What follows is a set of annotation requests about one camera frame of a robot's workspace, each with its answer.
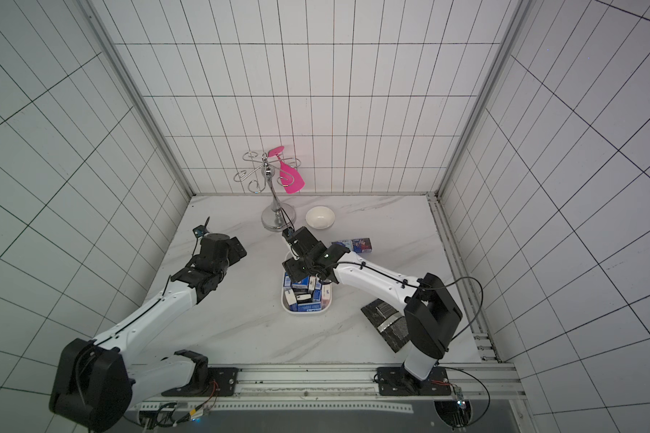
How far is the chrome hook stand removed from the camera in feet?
2.94

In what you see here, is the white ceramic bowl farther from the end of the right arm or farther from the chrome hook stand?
the end of the right arm

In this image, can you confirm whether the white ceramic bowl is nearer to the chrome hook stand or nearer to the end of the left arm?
the chrome hook stand
